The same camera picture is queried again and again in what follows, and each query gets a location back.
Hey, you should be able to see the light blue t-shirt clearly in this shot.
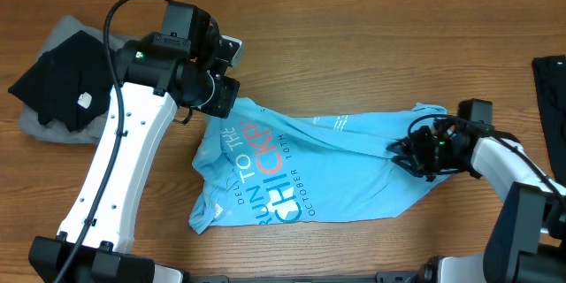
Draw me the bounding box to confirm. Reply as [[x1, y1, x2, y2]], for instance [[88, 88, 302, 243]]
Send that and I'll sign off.
[[188, 98, 446, 233]]

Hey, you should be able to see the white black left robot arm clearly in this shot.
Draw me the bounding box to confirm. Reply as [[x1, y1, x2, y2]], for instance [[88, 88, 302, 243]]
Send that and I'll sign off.
[[28, 0, 243, 282]]

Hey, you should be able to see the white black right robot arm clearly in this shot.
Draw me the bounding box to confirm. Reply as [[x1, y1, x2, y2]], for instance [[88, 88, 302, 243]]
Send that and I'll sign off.
[[377, 99, 565, 282]]

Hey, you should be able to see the black garment pile at right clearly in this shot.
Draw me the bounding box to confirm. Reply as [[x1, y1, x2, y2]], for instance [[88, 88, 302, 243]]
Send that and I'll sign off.
[[532, 55, 565, 179]]

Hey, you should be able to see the grey folded garment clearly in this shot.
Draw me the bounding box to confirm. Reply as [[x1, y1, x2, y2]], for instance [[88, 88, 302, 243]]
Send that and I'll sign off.
[[19, 15, 108, 144]]

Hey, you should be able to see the black folded garment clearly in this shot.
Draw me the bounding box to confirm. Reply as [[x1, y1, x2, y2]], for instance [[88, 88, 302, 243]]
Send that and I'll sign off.
[[8, 31, 112, 132]]

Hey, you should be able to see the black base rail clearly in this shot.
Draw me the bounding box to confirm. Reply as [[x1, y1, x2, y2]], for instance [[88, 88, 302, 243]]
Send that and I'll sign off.
[[181, 269, 437, 283]]

